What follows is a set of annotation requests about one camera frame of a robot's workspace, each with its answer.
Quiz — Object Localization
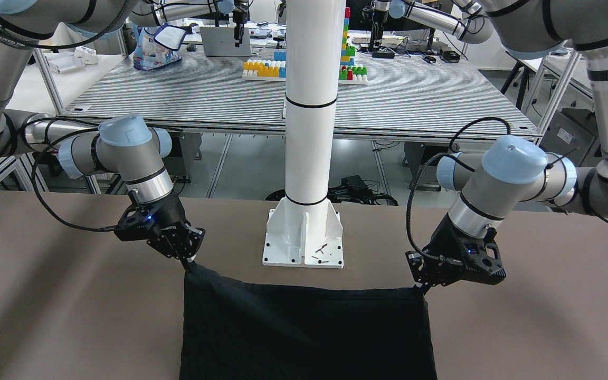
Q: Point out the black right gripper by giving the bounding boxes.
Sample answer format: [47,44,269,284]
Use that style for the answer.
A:
[114,193,205,273]

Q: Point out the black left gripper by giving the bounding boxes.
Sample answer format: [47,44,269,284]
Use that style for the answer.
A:
[405,216,506,288]

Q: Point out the black t-shirt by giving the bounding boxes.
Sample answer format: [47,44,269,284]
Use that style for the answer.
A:
[179,264,438,379]

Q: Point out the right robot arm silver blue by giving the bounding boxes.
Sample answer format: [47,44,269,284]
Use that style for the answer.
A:
[0,1,205,271]

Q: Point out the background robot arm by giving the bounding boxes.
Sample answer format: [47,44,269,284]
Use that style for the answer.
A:
[367,1,493,51]

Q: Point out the white central pole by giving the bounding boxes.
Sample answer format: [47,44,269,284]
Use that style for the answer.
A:
[262,0,346,269]

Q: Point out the striped background table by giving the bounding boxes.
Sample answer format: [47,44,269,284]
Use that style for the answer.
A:
[66,49,542,143]

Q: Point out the colourful toy block set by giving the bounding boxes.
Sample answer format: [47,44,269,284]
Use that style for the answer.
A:
[241,1,369,88]

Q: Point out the snack bag blue white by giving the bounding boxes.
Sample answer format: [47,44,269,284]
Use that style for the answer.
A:
[132,23,186,71]

